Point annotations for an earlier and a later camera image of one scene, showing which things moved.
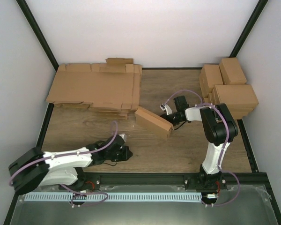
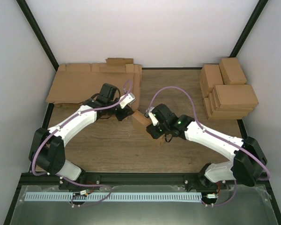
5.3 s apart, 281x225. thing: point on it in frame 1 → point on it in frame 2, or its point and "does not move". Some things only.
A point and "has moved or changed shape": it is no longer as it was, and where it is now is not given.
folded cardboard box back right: x=231 y=72 does not move
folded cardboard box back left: x=210 y=76 does not move
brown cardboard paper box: x=153 y=122 has moved or changed shape
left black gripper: x=125 y=157 → x=124 y=114
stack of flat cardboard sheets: x=112 y=88 does not move
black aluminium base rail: x=93 y=181 does not move
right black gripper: x=164 y=116 → x=154 y=134
